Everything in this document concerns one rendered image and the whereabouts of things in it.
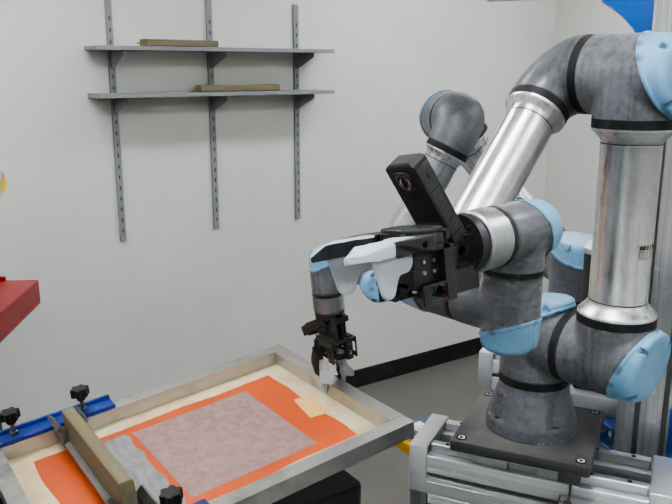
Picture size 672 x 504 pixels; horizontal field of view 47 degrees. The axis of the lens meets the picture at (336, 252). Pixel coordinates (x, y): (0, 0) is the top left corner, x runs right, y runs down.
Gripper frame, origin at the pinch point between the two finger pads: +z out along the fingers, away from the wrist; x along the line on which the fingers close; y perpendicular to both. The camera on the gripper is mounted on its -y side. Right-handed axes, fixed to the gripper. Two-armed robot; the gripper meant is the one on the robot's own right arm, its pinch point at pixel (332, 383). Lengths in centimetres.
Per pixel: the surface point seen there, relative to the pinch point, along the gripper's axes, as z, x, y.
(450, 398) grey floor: 130, 174, -156
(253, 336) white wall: 73, 76, -200
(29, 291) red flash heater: -4, -42, -128
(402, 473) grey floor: 121, 98, -106
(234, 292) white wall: 46, 69, -200
